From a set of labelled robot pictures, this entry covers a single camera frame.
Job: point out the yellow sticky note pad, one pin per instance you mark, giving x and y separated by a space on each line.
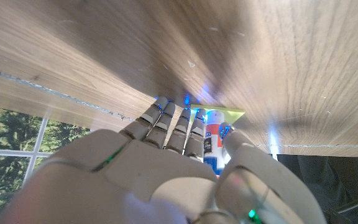
233 115

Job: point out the glue stick with orange cap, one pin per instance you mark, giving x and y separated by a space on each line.
213 137

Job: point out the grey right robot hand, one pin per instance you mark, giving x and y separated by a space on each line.
135 174

